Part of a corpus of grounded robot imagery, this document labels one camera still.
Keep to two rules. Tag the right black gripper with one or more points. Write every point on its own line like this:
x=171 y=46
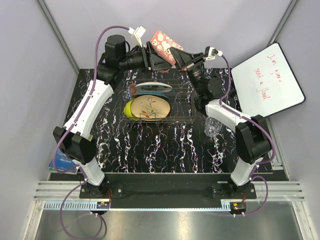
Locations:
x=191 y=61

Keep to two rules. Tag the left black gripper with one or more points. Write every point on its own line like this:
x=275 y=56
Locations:
x=157 y=63

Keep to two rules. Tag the pink mug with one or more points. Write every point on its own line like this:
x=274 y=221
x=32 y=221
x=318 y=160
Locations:
x=162 y=43

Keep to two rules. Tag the white watermelon plate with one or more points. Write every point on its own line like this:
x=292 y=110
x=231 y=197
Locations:
x=154 y=86

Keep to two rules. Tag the teal scalloped plate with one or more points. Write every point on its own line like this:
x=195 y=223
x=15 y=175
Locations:
x=151 y=93

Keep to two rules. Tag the red patterned bowl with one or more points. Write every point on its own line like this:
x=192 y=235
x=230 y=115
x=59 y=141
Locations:
x=131 y=90

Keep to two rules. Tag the peach bird plate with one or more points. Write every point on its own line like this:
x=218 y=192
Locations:
x=149 y=107

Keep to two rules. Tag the yellow-green bowl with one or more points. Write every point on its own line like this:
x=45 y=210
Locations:
x=127 y=109

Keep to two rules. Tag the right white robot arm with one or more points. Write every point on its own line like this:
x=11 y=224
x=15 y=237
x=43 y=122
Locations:
x=253 y=140

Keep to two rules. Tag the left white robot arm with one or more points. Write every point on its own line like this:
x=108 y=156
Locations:
x=74 y=139

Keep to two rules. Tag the clear glass cup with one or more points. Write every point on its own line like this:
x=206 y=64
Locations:
x=212 y=127

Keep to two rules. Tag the white whiteboard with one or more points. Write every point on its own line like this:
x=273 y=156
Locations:
x=265 y=83

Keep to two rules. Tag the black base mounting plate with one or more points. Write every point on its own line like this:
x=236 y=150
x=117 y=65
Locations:
x=210 y=185

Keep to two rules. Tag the landscape cover book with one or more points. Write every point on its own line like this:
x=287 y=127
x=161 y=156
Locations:
x=63 y=163

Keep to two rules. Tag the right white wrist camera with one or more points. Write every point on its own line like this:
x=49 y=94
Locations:
x=211 y=53

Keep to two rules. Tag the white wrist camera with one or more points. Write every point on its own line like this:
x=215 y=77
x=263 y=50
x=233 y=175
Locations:
x=137 y=34
x=211 y=53

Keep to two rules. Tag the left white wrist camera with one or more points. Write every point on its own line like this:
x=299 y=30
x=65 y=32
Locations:
x=137 y=34

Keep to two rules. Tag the wire dish rack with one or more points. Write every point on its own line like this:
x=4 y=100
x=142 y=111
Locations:
x=181 y=100

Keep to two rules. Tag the aluminium slotted rail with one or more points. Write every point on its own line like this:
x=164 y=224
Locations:
x=63 y=195

